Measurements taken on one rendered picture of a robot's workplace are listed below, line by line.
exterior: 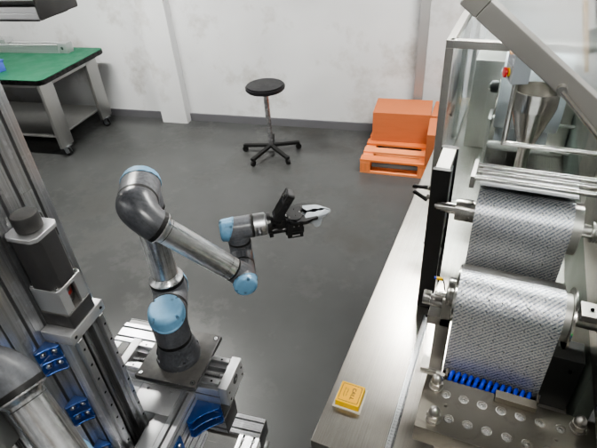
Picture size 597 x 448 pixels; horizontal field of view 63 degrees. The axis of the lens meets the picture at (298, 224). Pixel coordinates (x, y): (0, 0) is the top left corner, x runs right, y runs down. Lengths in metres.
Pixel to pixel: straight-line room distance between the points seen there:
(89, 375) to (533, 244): 1.23
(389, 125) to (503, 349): 3.31
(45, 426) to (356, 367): 0.87
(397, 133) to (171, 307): 3.22
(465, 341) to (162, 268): 0.94
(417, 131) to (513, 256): 3.09
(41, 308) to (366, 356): 0.93
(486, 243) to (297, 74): 3.77
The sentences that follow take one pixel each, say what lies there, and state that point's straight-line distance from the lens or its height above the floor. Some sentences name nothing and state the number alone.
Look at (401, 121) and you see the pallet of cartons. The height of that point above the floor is 0.33.
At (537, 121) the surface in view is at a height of 1.45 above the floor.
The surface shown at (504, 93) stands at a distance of 2.07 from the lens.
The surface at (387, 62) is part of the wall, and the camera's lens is 4.75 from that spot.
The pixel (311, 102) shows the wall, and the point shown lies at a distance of 5.02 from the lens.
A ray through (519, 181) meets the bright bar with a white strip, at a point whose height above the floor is 1.46.
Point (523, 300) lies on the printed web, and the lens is 1.25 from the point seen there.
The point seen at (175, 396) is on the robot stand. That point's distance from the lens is 1.79.
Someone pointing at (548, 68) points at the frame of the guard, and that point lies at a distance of 0.80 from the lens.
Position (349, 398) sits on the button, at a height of 0.92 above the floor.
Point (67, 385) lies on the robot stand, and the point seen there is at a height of 1.04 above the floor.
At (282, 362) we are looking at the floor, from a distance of 2.73.
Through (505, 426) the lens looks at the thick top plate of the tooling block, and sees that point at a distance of 1.36.
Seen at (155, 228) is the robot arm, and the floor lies 1.38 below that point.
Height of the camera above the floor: 2.14
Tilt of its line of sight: 36 degrees down
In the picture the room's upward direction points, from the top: 4 degrees counter-clockwise
